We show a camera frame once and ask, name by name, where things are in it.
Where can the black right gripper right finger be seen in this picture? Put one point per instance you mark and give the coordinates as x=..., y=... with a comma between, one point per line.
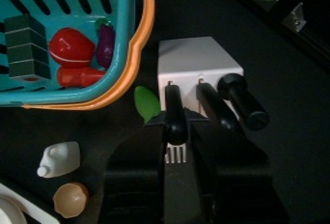
x=236, y=179

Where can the red toy pepper piece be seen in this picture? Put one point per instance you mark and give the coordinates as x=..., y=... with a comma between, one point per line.
x=79, y=76

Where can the dark green striped toy block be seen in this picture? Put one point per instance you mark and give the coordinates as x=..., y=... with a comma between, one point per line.
x=25, y=47

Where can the green toy leaf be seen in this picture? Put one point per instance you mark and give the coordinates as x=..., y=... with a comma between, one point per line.
x=146, y=102

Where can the white toy fork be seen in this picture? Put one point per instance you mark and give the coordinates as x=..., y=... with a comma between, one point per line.
x=175, y=155

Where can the white round plate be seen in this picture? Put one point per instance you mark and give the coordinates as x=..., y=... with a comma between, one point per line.
x=11, y=211

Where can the red toy tomato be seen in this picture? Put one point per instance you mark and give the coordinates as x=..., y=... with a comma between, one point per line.
x=71, y=46

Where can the brown toy eggshell half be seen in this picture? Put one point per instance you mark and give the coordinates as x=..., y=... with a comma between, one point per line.
x=71, y=200

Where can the white toy milk jug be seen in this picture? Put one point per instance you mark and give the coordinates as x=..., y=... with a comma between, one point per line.
x=60, y=160

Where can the white knife block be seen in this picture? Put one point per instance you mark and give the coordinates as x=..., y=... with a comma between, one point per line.
x=192, y=57

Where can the teal basket with orange rim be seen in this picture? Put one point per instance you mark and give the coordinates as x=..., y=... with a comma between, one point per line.
x=126, y=9

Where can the purple toy eggplant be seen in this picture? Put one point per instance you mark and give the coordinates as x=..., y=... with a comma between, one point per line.
x=104, y=46

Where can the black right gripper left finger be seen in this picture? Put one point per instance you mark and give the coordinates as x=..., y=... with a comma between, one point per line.
x=135, y=176

